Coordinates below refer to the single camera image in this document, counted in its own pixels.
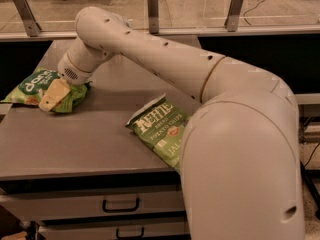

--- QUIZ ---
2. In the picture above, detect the grey drawer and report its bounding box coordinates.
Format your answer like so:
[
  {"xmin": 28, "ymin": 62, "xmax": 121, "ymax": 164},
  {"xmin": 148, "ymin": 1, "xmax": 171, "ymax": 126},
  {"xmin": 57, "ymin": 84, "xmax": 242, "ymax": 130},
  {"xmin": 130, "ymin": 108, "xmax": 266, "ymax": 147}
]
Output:
[
  {"xmin": 38, "ymin": 217, "xmax": 191, "ymax": 240},
  {"xmin": 0, "ymin": 185, "xmax": 185, "ymax": 221}
]

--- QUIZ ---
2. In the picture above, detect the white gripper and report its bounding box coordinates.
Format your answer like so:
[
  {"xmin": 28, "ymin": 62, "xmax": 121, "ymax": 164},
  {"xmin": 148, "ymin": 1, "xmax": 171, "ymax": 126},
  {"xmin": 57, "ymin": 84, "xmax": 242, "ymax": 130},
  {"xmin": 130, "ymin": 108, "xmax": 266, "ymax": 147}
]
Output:
[{"xmin": 39, "ymin": 53, "xmax": 92, "ymax": 112}]

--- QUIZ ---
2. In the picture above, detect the green rice chip bag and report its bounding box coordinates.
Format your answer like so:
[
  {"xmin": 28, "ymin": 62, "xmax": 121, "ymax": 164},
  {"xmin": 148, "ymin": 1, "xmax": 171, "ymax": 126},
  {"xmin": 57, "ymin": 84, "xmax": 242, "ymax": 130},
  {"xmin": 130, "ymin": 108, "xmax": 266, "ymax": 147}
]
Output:
[{"xmin": 2, "ymin": 67, "xmax": 90, "ymax": 113}]

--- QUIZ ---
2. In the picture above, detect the black stand leg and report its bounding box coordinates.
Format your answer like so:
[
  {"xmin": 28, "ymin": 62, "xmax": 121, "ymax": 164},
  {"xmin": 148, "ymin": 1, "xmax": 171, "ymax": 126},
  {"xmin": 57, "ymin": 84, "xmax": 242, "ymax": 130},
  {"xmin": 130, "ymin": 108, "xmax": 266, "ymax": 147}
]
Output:
[{"xmin": 300, "ymin": 164, "xmax": 320, "ymax": 220}]

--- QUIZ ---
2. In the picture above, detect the left metal railing post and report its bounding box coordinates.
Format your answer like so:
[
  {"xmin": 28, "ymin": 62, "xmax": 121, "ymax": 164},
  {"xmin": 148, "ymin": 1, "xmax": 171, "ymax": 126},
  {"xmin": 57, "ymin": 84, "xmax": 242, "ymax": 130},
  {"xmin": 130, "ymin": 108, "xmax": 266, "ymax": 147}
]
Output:
[{"xmin": 13, "ymin": 0, "xmax": 41, "ymax": 37}]

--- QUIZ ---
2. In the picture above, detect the lower grey drawer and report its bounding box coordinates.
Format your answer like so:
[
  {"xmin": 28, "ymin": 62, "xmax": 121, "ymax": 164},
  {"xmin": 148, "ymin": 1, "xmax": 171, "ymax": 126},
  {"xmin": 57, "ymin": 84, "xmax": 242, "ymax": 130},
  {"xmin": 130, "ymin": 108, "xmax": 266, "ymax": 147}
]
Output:
[{"xmin": 38, "ymin": 217, "xmax": 191, "ymax": 240}]

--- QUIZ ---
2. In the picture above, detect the right metal railing post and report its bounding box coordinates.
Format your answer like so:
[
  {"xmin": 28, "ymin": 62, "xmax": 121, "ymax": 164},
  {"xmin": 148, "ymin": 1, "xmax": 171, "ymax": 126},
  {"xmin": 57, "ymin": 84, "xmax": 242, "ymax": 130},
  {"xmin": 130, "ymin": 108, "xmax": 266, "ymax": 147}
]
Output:
[{"xmin": 224, "ymin": 0, "xmax": 244, "ymax": 32}]

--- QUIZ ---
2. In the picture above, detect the middle metal railing post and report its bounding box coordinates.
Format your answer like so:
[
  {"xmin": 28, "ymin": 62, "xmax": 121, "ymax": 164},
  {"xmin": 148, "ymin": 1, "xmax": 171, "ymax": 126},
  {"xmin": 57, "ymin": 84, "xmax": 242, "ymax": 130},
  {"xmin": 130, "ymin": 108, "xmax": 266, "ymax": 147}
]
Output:
[{"xmin": 147, "ymin": 0, "xmax": 159, "ymax": 34}]

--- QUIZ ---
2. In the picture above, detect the upper grey drawer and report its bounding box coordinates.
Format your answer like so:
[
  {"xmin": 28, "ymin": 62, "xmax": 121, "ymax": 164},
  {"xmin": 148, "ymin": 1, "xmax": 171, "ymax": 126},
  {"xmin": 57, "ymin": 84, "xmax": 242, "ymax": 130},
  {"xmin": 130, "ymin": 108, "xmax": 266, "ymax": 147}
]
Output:
[{"xmin": 0, "ymin": 185, "xmax": 185, "ymax": 221}]

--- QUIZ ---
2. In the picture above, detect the black floor cable background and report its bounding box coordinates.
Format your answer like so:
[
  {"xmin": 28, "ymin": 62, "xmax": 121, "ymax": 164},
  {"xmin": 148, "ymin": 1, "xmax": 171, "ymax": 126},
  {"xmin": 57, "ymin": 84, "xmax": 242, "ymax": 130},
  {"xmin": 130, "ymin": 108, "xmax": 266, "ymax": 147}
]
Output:
[{"xmin": 241, "ymin": 0, "xmax": 281, "ymax": 26}]

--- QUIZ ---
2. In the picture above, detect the black power cable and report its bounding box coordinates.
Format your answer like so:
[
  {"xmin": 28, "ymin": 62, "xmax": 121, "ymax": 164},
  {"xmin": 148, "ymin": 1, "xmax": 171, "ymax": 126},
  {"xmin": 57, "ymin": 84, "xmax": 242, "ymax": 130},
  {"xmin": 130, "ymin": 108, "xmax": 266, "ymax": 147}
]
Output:
[{"xmin": 303, "ymin": 142, "xmax": 320, "ymax": 169}]

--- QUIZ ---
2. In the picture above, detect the black upper drawer handle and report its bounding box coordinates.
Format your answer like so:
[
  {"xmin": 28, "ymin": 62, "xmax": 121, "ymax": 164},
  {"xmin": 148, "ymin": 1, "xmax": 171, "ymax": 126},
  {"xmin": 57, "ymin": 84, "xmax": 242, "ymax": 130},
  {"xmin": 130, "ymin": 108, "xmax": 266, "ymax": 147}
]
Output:
[{"xmin": 102, "ymin": 198, "xmax": 140, "ymax": 213}]

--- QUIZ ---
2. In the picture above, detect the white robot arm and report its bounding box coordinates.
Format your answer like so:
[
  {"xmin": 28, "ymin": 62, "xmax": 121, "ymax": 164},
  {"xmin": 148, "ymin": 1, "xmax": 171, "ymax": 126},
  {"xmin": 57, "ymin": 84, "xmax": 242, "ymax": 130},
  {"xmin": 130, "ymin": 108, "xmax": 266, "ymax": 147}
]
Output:
[{"xmin": 40, "ymin": 7, "xmax": 305, "ymax": 240}]

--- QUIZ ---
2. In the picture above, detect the green Kettle jalapeno chip bag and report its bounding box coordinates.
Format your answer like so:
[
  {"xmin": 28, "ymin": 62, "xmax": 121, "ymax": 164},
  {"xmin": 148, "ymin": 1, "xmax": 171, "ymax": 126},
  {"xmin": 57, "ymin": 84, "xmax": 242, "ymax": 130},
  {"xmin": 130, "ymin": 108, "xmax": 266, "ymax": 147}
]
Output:
[{"xmin": 126, "ymin": 94, "xmax": 190, "ymax": 172}]

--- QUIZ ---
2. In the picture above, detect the black lower drawer handle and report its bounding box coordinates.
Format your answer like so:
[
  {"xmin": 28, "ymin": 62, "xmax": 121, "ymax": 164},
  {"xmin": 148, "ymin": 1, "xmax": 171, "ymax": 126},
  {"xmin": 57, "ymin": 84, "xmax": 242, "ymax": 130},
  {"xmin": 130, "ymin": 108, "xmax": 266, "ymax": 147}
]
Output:
[{"xmin": 115, "ymin": 227, "xmax": 145, "ymax": 240}]

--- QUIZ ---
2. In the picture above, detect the black drawer handle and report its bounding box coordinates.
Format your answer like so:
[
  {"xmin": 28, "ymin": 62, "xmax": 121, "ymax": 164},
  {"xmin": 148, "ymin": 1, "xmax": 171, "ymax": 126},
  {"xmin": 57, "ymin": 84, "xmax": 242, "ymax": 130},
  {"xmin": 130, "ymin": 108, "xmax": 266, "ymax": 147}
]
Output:
[
  {"xmin": 115, "ymin": 227, "xmax": 145, "ymax": 240},
  {"xmin": 102, "ymin": 198, "xmax": 140, "ymax": 213}
]

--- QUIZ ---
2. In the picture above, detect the metal railing post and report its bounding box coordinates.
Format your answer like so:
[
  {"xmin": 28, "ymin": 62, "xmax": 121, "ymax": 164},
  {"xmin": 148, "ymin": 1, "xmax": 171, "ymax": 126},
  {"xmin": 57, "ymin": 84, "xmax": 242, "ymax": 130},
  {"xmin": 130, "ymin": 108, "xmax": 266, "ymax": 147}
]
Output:
[
  {"xmin": 224, "ymin": 0, "xmax": 244, "ymax": 32},
  {"xmin": 147, "ymin": 0, "xmax": 159, "ymax": 34},
  {"xmin": 13, "ymin": 0, "xmax": 41, "ymax": 37}
]

